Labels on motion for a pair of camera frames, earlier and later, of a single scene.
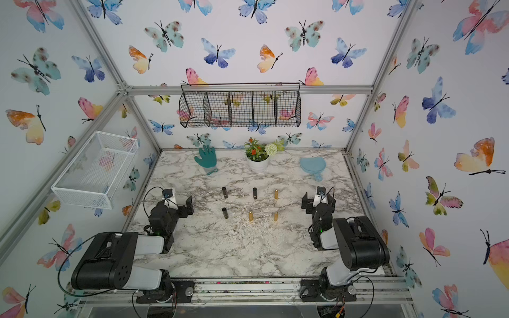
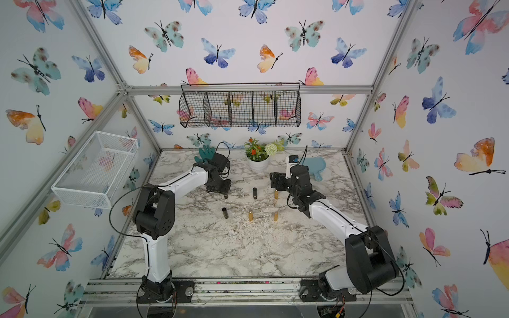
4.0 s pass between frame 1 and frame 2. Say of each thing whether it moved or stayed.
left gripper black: moved
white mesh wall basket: stayed
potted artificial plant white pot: stayed
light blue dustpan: stayed
